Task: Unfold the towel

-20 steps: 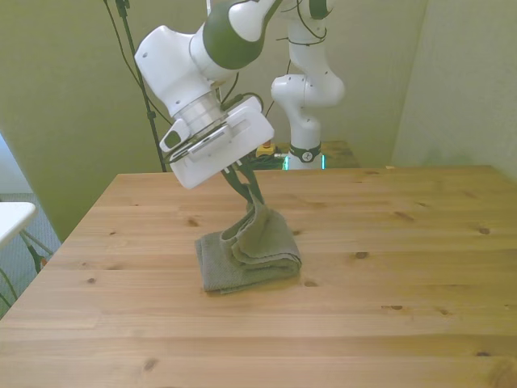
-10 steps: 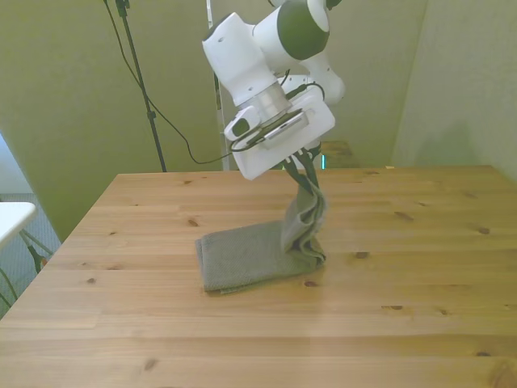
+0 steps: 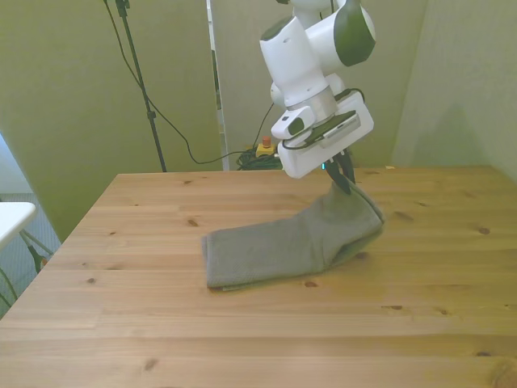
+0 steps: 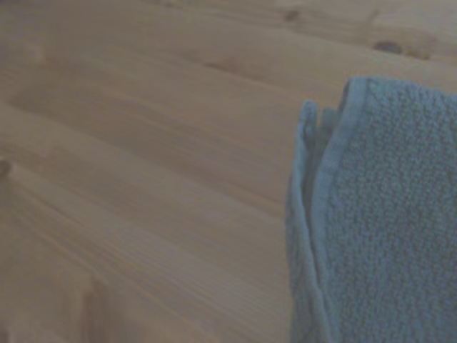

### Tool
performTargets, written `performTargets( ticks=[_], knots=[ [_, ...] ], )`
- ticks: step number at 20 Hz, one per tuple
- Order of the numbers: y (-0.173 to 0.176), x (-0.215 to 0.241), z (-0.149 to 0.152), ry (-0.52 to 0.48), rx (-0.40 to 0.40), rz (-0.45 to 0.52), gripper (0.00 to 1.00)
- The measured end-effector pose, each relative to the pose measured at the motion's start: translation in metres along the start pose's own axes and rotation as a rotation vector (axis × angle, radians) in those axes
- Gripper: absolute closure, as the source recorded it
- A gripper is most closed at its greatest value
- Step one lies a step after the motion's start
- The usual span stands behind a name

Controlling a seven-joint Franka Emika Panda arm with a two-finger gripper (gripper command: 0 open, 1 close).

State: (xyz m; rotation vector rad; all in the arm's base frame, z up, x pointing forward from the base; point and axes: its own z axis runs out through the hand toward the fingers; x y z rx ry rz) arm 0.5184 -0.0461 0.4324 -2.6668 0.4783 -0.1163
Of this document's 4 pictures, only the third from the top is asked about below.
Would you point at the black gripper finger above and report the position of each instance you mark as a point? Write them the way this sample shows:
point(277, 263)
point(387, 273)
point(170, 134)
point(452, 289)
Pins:
point(338, 180)
point(348, 167)

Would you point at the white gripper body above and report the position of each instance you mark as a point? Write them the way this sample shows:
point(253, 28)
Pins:
point(319, 159)

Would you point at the grey towel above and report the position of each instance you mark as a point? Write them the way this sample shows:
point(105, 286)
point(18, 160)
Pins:
point(274, 250)

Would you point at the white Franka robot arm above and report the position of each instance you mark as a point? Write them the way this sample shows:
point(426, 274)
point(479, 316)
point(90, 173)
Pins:
point(295, 60)

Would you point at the yellow emergency stop button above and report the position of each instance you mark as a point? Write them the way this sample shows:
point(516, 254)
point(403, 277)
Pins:
point(265, 148)

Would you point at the white vertical panel strip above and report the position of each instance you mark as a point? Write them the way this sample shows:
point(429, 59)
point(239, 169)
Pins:
point(220, 133)

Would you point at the black tripod stand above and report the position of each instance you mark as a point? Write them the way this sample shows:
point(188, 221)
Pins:
point(139, 77)

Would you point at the side table folding legs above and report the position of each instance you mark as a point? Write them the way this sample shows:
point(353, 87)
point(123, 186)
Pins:
point(34, 246)

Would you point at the white side table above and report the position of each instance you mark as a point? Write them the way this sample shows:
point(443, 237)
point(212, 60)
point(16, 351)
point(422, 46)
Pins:
point(12, 218)

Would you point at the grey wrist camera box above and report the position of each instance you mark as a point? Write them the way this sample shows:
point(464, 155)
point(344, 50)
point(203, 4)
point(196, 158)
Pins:
point(337, 126)

